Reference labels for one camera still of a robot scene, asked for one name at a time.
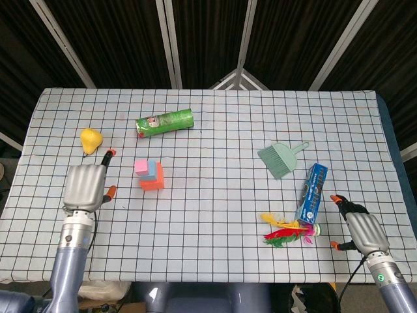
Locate mint green mini dustpan brush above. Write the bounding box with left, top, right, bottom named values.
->
left=257, top=140, right=310, bottom=181

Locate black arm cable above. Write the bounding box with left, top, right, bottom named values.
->
left=338, top=256, right=367, bottom=313
left=86, top=211, right=99, bottom=252

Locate medium blue foam cube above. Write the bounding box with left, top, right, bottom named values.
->
left=139, top=160, right=158, bottom=181

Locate white partition base foot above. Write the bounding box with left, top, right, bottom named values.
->
left=208, top=68, right=270, bottom=91

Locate brown cardboard box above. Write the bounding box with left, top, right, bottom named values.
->
left=78, top=299, right=147, bottom=313

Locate blue cling wrap box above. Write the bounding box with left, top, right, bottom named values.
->
left=294, top=163, right=328, bottom=226

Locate black bin bag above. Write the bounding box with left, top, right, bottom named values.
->
left=289, top=283, right=341, bottom=313

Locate yellow toy pear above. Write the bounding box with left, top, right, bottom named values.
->
left=80, top=128, right=104, bottom=159

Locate orange and blue block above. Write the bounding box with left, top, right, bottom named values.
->
left=139, top=162, right=165, bottom=192

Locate white plastic bag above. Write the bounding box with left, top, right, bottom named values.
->
left=78, top=280, right=132, bottom=301

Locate white black grid tablecloth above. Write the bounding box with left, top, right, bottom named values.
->
left=0, top=87, right=417, bottom=284

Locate white partition frame bar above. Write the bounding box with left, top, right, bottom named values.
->
left=400, top=145, right=417, bottom=162
left=0, top=132, right=24, bottom=153

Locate colourful feather shuttlecock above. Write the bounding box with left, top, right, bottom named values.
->
left=260, top=212, right=322, bottom=249

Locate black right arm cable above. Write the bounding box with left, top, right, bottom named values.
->
left=338, top=256, right=367, bottom=313

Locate grey-blue robot torso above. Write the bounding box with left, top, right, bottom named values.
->
left=132, top=282, right=271, bottom=313

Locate white double partition frame post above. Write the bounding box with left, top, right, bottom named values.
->
left=155, top=0, right=182, bottom=89

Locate small pink foam cube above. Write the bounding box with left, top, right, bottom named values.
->
left=134, top=159, right=150, bottom=177

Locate green chip can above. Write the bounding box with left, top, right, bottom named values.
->
left=135, top=108, right=195, bottom=140

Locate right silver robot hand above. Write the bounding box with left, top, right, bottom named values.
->
left=330, top=194, right=391, bottom=254

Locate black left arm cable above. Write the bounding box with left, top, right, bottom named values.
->
left=86, top=211, right=99, bottom=252

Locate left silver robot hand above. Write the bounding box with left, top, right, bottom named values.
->
left=61, top=149, right=117, bottom=213

